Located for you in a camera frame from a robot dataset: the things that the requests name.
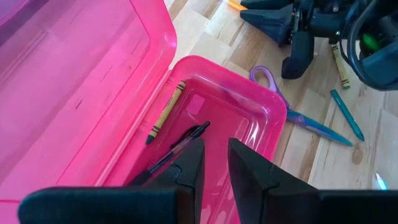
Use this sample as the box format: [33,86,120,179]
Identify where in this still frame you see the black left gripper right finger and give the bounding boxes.
[228,138,320,224]

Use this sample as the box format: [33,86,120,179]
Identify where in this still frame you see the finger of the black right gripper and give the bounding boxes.
[239,3,295,48]
[241,0,293,9]

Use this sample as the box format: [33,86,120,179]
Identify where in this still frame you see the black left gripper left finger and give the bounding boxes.
[129,138,206,224]

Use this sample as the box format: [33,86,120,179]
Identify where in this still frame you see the black pen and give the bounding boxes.
[136,120,211,184]

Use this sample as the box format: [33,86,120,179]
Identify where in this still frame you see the orange pencil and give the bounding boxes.
[228,0,249,11]

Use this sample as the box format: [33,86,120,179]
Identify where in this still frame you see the tan paper-wrapped crayon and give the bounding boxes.
[330,44,351,90]
[145,80,187,146]

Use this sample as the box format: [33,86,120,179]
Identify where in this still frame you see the purple-handled scissors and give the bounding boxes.
[248,65,354,147]

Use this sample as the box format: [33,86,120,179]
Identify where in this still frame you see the short teal pencil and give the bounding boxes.
[330,89,366,142]

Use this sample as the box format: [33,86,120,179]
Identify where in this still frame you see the light green pencil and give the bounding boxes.
[374,170,389,191]

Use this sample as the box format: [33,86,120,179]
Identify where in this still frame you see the pink plastic supply box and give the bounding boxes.
[0,0,287,224]

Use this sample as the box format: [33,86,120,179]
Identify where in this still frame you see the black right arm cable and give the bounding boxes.
[340,0,398,91]

